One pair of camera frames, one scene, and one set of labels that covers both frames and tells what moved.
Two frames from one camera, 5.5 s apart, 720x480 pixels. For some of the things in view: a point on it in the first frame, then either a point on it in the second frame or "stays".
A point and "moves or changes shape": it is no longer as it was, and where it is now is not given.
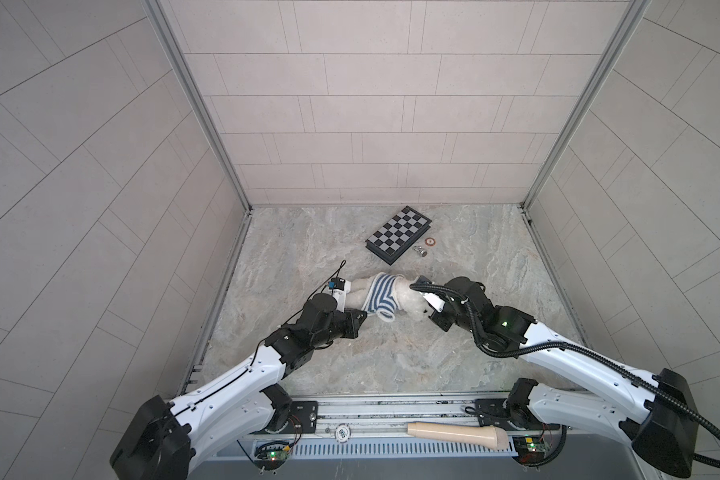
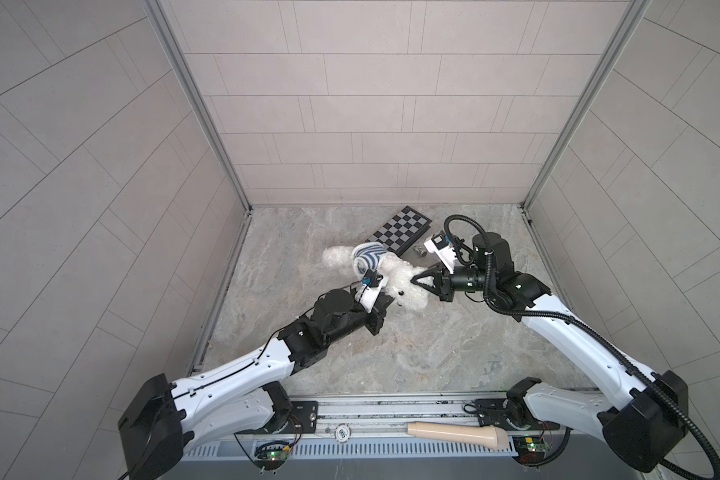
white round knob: x=342 y=433 stays
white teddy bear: x=410 y=301 moves or changes shape
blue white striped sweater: x=381 y=299 moves or changes shape
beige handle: x=495 y=437 stays
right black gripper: x=436 y=321 -> x=443 y=283
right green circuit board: x=529 y=450 stays
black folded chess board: x=396 y=236 stays
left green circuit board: x=271 y=457 stays
